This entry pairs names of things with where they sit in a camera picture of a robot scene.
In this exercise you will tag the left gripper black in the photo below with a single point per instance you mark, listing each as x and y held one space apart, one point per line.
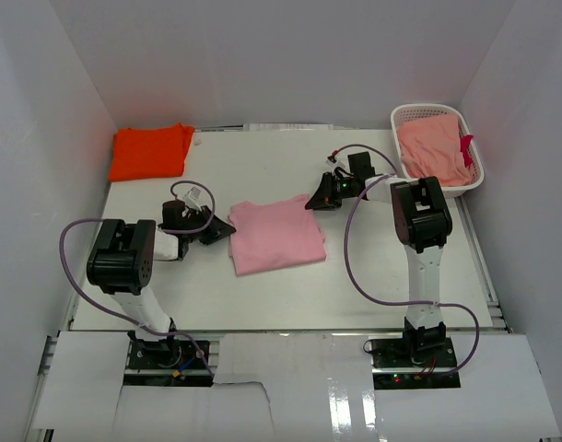
217 230

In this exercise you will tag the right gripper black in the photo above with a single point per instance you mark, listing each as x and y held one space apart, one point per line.
324 198

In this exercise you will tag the pink t shirt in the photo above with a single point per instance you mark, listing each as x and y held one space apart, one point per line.
274 236

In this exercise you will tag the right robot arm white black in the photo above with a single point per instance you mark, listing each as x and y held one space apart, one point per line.
422 222

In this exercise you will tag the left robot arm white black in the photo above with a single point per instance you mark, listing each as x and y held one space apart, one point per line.
121 265

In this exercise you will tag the folded orange t shirt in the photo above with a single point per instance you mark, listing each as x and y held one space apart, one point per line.
150 154

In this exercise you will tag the printed paper label strip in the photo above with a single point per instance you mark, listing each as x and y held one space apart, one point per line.
280 127

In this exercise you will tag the white plastic basket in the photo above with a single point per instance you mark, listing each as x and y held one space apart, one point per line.
414 111

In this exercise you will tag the peach t shirt in basket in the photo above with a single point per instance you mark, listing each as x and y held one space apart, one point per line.
432 147

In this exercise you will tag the magenta cloth in basket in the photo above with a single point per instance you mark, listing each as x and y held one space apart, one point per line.
465 144

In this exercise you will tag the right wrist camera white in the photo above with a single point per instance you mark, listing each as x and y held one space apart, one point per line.
338 161

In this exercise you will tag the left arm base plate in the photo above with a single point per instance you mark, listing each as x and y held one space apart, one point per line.
179 365

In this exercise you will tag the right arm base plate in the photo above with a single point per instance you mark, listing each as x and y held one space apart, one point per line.
393 368

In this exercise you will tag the aluminium frame rail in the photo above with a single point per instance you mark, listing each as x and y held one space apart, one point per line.
32 434

